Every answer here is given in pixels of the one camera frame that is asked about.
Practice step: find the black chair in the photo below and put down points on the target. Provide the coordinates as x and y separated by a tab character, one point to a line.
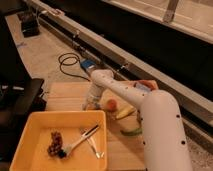
15	107

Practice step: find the orange fruit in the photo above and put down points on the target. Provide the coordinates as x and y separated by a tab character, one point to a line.
111	105

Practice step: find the long metal rail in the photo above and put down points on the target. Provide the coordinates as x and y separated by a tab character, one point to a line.
182	64

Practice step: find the black box on floor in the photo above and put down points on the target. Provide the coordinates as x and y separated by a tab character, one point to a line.
29	25

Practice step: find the yellow plastic tray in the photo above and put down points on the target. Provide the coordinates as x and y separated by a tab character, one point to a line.
31	153

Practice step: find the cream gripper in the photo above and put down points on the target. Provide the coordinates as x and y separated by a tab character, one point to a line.
91	104

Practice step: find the dark grape bunch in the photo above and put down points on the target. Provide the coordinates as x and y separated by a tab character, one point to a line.
55	148

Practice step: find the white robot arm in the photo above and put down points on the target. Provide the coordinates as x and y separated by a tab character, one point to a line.
165	144

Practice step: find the blue sponge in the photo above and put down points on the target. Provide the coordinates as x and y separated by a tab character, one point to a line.
142	87

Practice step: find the silver fork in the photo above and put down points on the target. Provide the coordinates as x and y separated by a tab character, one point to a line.
92	145

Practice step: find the terracotta bowl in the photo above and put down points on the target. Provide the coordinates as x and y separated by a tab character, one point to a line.
151	84

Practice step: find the green chili pepper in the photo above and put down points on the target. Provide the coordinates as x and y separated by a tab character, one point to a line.
134	132

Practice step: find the blue power box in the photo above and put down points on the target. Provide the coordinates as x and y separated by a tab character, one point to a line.
88	65

